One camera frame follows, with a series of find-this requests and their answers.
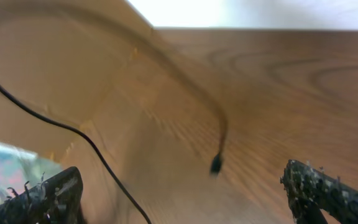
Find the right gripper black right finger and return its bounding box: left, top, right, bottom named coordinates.
left=280, top=159, right=358, bottom=224

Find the black usb cable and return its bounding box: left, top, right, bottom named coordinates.
left=0, top=6, right=229, bottom=224

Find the brown cardboard box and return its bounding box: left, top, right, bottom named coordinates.
left=0, top=1, right=151, bottom=152

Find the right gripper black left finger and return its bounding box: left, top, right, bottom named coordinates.
left=0, top=166, right=83, bottom=224

